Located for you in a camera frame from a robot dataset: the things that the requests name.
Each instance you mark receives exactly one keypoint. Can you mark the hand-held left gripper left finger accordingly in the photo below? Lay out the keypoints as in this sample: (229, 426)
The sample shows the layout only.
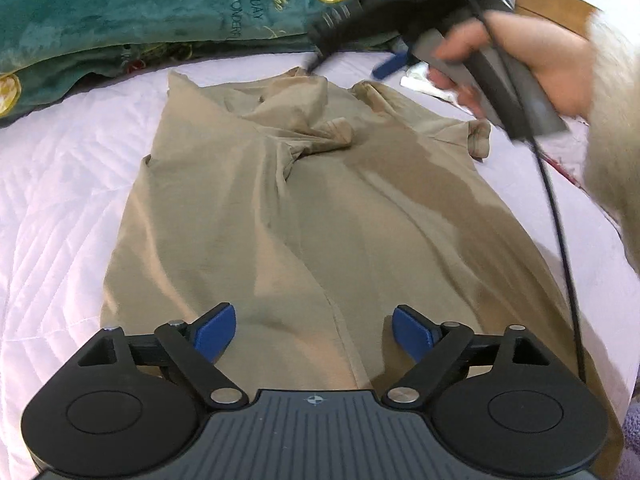
(215, 332)

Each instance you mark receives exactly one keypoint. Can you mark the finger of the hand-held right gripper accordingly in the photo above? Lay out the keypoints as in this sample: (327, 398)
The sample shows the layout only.
(315, 64)
(390, 66)

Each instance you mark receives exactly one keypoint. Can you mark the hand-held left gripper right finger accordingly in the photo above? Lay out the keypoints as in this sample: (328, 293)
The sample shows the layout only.
(415, 332)

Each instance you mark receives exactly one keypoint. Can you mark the tan t-shirt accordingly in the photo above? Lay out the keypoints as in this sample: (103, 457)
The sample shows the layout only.
(300, 210)

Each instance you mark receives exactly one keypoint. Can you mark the person's right forearm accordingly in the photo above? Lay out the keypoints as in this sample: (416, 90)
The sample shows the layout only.
(615, 135)

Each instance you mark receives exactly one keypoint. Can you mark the person's right hand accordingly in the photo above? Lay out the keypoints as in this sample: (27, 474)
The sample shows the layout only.
(555, 55)

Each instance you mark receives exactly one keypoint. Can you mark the white folded cloth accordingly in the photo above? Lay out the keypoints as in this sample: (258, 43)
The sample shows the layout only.
(420, 84)

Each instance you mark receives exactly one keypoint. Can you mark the wooden headboard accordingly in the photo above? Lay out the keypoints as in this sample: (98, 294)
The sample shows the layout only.
(540, 0)

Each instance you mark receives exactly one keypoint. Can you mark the green plush printed blanket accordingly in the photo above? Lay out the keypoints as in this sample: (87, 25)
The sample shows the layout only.
(125, 20)

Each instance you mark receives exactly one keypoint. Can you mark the lilac fuzzy garment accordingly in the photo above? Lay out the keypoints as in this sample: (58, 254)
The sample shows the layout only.
(631, 435)

